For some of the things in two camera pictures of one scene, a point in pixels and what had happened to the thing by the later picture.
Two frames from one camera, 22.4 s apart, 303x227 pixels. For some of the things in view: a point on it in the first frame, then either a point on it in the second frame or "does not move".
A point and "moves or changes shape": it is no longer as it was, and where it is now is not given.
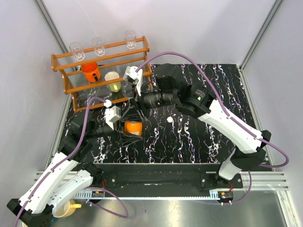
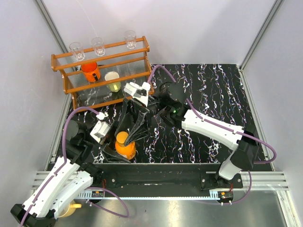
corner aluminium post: [53, 24] does not move
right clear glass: [130, 36] does not move
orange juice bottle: [135, 128] moves or changes shape
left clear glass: [77, 49] does not move
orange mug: [92, 72] does not move
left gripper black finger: [127, 139] -> [112, 156]
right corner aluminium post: [276, 7] does not move
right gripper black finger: [131, 114] -> [139, 129]
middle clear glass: [98, 43] does not move
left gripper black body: [103, 130] -> [103, 142]
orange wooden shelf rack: [103, 74] does not move
